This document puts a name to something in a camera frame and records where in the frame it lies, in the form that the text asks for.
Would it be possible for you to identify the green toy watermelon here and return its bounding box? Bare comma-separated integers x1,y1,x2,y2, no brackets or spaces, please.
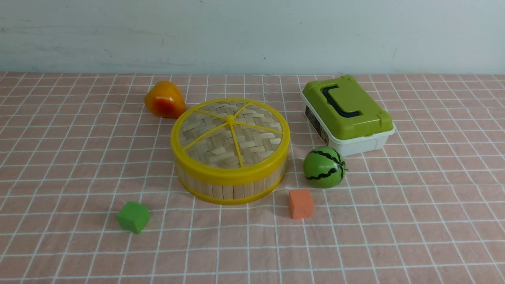
303,147,348,189

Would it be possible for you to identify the orange red toy mango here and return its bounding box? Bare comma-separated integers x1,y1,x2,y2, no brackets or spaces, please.
144,80,187,119

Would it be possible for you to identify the orange foam cube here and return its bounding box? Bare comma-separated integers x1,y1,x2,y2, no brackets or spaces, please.
288,189,314,219

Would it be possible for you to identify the green lidded white storage box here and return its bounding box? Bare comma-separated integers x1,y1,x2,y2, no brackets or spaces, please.
301,75,396,157

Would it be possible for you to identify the yellow woven bamboo steamer lid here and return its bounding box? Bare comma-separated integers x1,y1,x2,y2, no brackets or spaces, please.
171,97,290,186

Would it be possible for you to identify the yellow rimmed bamboo steamer basket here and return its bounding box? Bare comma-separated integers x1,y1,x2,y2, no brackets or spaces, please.
175,156,288,206

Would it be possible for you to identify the green foam cube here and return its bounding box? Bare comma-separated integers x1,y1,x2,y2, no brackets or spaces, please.
116,201,150,234

